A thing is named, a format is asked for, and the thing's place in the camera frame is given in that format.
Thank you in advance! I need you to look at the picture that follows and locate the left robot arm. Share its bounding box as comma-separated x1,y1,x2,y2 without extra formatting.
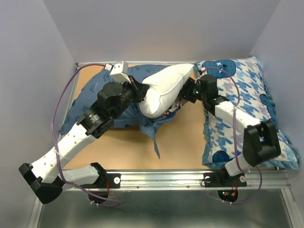
19,76,149,206

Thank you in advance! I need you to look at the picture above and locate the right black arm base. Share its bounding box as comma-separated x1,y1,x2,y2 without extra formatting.
200,171,247,204

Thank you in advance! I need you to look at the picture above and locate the dark blue lettered pillowcase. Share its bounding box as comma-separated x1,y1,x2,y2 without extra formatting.
58,64,179,160

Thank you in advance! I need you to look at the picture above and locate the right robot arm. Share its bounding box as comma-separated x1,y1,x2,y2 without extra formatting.
179,75,281,187

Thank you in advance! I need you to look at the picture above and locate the white pillow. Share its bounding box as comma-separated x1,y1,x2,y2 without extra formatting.
139,64,194,119

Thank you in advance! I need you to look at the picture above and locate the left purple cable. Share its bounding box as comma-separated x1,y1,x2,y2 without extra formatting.
51,63,122,208

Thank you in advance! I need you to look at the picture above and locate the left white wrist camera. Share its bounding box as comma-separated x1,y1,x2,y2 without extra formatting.
105,61,131,84

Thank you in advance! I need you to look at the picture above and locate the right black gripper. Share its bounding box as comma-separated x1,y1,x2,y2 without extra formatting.
171,76,207,103

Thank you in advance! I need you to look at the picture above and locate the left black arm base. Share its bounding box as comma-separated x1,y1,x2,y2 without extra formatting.
87,173,121,199

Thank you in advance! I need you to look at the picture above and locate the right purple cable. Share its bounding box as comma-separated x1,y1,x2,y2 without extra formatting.
200,67,263,205

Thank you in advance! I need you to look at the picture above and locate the purple cable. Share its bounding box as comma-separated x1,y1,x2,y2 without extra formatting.
200,67,263,205
51,63,122,208

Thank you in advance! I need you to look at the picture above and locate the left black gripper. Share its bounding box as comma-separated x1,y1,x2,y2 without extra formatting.
112,75,149,120

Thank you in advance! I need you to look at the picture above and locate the blue houndstooth bear pillow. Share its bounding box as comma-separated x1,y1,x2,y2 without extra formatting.
193,56,300,171

